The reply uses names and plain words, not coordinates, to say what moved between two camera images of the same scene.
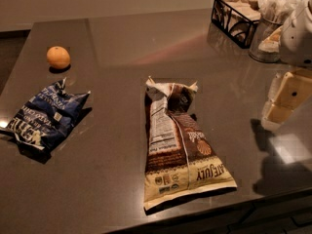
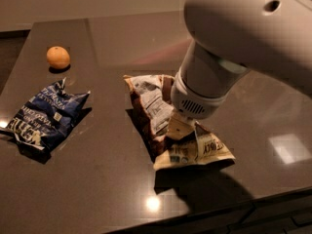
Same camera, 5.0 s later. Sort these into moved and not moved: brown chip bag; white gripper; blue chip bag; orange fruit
Moved: brown chip bag; white gripper
Not moved: orange fruit; blue chip bag
